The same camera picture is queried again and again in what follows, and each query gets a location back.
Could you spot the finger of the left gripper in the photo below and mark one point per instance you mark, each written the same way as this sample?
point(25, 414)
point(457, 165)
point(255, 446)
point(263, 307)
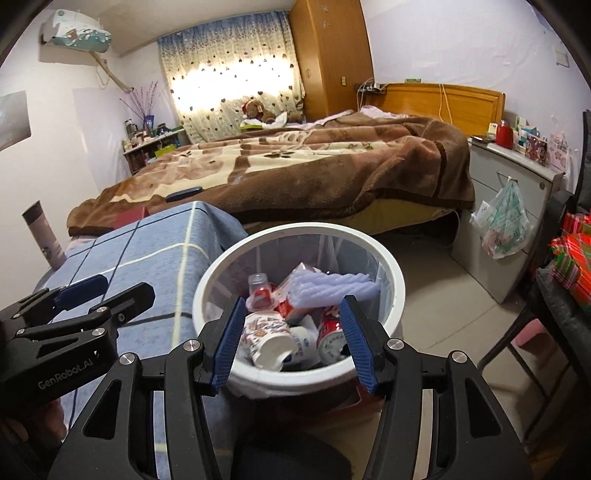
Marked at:
point(110, 313)
point(45, 304)

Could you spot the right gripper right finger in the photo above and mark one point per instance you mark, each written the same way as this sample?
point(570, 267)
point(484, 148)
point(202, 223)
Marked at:
point(472, 437)

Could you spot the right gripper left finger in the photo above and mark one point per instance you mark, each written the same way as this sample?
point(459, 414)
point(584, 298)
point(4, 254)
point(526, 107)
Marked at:
point(113, 437)

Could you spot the clear cup red lid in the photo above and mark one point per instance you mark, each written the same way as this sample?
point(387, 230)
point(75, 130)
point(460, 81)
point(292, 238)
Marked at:
point(260, 294)

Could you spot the patterned paper cup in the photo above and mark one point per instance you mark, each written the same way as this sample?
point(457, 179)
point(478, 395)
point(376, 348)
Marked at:
point(267, 341)

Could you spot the red soda can front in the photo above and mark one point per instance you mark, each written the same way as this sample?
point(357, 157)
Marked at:
point(332, 346)

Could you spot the strawberry milk carton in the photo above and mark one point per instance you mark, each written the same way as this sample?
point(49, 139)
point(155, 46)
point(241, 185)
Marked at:
point(293, 301)

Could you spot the white blue yogurt cup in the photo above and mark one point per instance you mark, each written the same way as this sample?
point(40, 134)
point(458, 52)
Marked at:
point(306, 340)

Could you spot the left hand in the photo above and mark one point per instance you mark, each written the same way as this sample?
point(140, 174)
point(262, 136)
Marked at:
point(40, 431)

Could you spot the grey thermos bottle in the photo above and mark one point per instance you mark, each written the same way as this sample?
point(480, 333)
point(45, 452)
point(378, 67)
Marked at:
point(44, 236)

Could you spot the blue checked tablecloth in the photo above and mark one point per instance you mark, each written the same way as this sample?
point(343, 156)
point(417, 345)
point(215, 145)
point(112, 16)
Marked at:
point(171, 252)

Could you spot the red box on bed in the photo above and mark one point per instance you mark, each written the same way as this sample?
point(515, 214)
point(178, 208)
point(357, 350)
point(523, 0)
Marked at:
point(130, 216)

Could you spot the black chair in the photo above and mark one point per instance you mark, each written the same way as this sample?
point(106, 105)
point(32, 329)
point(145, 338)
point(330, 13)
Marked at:
point(546, 300)

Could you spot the black phone on bed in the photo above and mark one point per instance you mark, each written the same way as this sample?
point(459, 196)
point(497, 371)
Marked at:
point(183, 194)

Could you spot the purple branch decoration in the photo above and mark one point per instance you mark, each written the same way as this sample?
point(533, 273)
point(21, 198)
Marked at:
point(140, 101)

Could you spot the red green gift bag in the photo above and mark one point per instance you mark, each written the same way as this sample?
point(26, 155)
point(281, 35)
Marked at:
point(571, 264)

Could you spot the hanging plastic bag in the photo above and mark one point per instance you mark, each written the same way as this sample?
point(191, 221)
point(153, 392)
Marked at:
point(503, 224)

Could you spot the brown teddy bear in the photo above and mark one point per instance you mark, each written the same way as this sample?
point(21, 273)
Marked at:
point(254, 110)

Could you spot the heart pattern curtain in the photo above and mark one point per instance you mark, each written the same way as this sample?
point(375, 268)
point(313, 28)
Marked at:
point(213, 69)

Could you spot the grey bedside cabinet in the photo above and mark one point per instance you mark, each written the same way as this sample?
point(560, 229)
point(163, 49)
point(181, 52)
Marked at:
point(491, 166)

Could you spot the brown blanket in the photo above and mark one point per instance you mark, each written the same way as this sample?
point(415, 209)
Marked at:
point(329, 171)

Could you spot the wooden bed headboard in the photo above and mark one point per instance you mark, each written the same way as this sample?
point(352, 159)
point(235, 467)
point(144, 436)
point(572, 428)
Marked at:
point(470, 109)

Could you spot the orange wooden wardrobe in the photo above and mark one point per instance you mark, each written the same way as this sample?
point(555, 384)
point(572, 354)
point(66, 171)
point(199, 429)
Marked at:
point(333, 52)

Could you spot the white wall shelf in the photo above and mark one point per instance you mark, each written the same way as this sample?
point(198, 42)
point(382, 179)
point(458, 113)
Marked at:
point(150, 149)

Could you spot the wall air conditioner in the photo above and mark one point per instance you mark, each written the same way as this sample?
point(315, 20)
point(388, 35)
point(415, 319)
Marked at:
point(74, 30)

